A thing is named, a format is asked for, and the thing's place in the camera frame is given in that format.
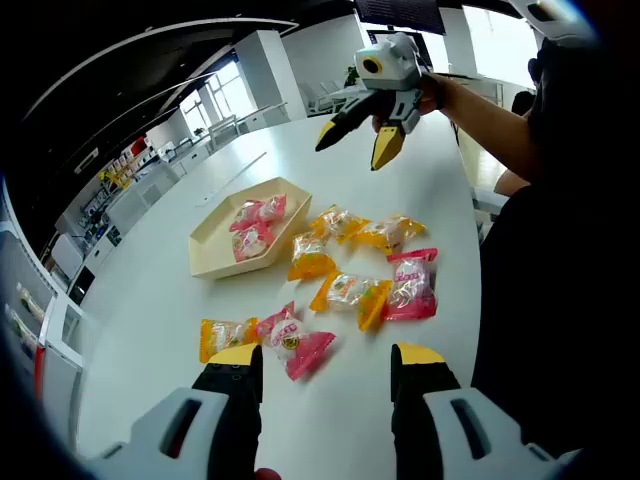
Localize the black hanging screen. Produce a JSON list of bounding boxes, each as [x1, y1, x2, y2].
[[355, 0, 447, 36]]

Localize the beige hexagonal bowl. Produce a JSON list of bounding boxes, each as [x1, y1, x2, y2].
[[188, 175, 314, 280]]

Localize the yellow display figure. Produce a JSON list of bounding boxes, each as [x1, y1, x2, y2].
[[99, 167, 134, 190]]

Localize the white low cabinet row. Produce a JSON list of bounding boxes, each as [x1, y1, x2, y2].
[[54, 149, 211, 261]]

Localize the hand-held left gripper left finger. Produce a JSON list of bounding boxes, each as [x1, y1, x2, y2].
[[94, 343, 265, 480]]

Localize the white chest-worn device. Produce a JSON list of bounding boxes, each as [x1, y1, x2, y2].
[[504, 0, 599, 49]]

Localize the pink marshmallow packet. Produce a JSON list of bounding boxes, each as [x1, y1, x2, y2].
[[228, 199, 266, 232], [255, 301, 337, 384], [382, 247, 440, 322], [230, 223, 276, 264], [259, 193, 290, 224]]

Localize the white display shelf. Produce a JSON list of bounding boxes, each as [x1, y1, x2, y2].
[[0, 274, 86, 406]]

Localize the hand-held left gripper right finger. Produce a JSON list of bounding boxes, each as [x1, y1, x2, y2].
[[389, 342, 566, 480]]

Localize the person's right hand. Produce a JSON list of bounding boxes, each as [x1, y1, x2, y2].
[[417, 72, 446, 116]]

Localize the yellow marshmallow packet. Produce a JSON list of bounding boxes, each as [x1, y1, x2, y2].
[[199, 317, 261, 365], [308, 270, 395, 332], [287, 232, 337, 282], [352, 213, 429, 257], [309, 204, 372, 245]]

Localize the person's black-clothed torso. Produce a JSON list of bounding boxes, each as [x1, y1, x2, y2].
[[469, 39, 640, 456]]

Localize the white chair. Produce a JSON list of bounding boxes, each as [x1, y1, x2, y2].
[[208, 114, 239, 146]]

